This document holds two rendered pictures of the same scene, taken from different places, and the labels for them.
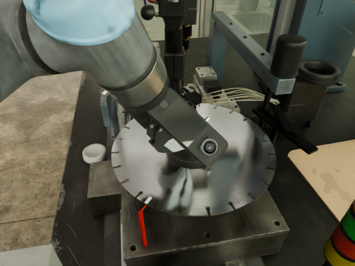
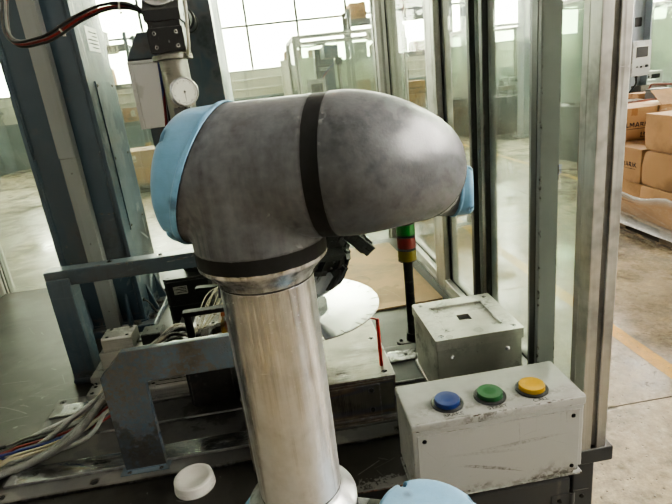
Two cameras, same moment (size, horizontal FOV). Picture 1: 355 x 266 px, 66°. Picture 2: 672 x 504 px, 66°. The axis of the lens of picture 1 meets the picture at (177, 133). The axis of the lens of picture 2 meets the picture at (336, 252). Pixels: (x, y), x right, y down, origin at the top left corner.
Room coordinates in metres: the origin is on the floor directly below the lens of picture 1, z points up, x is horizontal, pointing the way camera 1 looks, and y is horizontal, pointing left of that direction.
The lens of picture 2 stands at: (0.24, 0.97, 1.40)
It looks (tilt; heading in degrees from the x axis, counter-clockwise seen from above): 18 degrees down; 275
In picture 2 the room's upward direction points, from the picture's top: 7 degrees counter-clockwise
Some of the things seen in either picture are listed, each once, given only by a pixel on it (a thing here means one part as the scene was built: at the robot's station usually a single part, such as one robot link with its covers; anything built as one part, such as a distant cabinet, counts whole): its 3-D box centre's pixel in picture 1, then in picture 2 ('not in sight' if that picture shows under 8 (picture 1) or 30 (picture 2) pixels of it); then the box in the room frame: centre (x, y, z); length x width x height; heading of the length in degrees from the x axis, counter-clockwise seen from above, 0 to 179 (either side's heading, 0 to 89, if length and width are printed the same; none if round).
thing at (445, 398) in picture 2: not in sight; (447, 403); (0.16, 0.26, 0.90); 0.04 x 0.04 x 0.02
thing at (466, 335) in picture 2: not in sight; (464, 347); (0.08, -0.03, 0.82); 0.18 x 0.18 x 0.15; 10
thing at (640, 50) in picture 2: not in sight; (633, 74); (-2.85, -5.60, 1.08); 0.35 x 0.16 x 0.71; 10
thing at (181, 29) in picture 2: not in sight; (186, 70); (0.61, -0.14, 1.45); 0.35 x 0.07 x 0.28; 100
